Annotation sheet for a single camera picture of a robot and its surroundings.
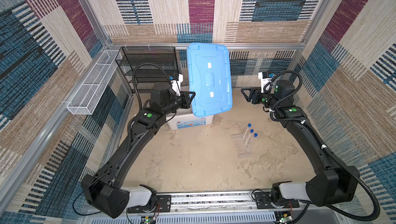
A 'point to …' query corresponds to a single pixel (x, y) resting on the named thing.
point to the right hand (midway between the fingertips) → (245, 91)
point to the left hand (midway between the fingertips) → (196, 91)
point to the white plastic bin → (184, 118)
